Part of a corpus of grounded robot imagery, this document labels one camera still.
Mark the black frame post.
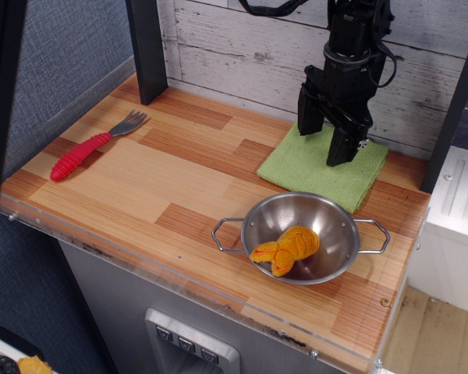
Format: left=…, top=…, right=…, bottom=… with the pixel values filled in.
left=420, top=55, right=468, bottom=193
left=126, top=0, right=168, bottom=105

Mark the clear acrylic table guard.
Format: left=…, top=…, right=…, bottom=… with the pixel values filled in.
left=0, top=74, right=428, bottom=372

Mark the grey toy fridge cabinet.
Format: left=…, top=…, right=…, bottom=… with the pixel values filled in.
left=60, top=242, right=339, bottom=373

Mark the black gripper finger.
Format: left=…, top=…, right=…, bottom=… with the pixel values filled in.
left=326, top=125, right=369, bottom=167
left=297, top=86, right=324, bottom=136

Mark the silver dispenser button panel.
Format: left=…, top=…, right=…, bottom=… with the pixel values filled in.
left=145, top=308, right=241, bottom=373

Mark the orange plush fish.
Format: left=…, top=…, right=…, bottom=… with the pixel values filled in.
left=250, top=225, right=321, bottom=277

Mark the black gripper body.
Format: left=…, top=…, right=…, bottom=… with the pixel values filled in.
left=301, top=52, right=386, bottom=128

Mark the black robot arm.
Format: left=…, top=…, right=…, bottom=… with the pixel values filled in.
left=297, top=1, right=395, bottom=167

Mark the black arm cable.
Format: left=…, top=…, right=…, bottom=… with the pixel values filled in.
left=237, top=0, right=309, bottom=17

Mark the red handled fork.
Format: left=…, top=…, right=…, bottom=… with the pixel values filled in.
left=50, top=110, right=147, bottom=182

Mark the right black frame post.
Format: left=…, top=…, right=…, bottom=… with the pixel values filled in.
left=420, top=55, right=468, bottom=193

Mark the white ribbed appliance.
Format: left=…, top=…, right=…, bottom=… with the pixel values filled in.
left=406, top=146, right=468, bottom=311

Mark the green towel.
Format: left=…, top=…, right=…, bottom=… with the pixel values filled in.
left=257, top=125, right=388, bottom=213

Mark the steel colander with handles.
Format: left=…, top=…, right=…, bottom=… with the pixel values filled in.
left=211, top=192, right=390, bottom=285

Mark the left black frame post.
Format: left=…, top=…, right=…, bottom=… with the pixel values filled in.
left=126, top=0, right=168, bottom=105

